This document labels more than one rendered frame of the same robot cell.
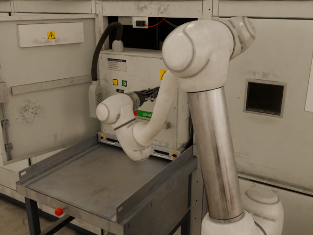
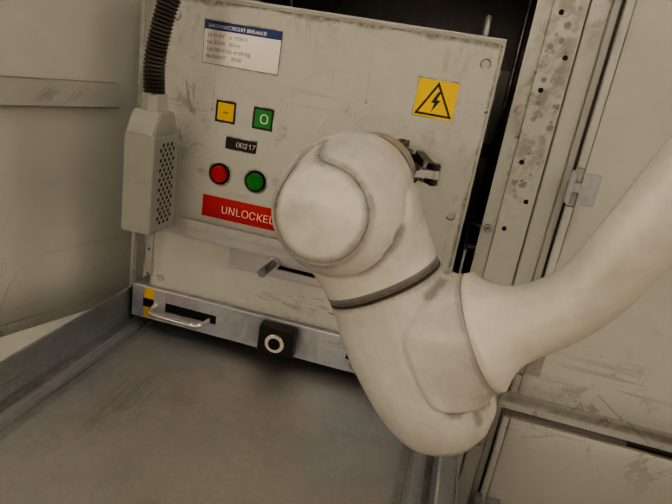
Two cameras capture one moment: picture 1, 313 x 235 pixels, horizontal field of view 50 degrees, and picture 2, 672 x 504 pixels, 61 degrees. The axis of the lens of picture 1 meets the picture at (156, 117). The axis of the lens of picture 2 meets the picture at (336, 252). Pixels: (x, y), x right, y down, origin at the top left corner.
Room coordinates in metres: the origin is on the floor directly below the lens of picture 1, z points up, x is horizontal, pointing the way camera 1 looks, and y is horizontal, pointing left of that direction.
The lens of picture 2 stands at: (0.89, 0.33, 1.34)
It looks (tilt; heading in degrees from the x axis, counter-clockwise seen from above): 19 degrees down; 340
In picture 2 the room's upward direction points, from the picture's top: 9 degrees clockwise
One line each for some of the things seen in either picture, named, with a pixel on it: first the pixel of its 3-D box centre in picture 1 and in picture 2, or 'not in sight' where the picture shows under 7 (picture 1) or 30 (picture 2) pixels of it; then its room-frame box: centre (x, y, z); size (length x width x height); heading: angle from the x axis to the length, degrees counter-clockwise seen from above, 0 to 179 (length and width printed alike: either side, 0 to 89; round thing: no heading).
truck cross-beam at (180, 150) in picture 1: (138, 144); (284, 331); (1.71, 0.10, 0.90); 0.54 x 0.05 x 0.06; 60
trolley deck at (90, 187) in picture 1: (113, 174); (221, 451); (1.51, 0.22, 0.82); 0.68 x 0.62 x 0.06; 149
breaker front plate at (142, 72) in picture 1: (136, 101); (302, 185); (1.70, 0.11, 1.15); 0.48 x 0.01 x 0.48; 60
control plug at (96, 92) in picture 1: (96, 100); (152, 170); (1.74, 0.32, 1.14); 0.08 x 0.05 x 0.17; 150
